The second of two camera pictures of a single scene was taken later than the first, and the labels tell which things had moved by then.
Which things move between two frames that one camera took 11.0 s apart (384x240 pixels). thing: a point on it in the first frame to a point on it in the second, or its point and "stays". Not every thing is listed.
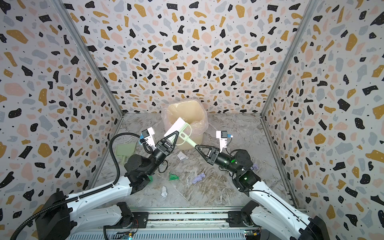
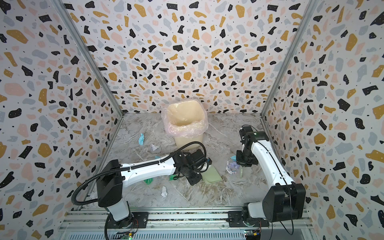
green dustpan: [124, 150] to [211, 176]
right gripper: [211, 153] to [241, 159]
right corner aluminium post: [310, 10] stays
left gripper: [163, 149] to [196, 180]
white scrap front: [164, 193] stays
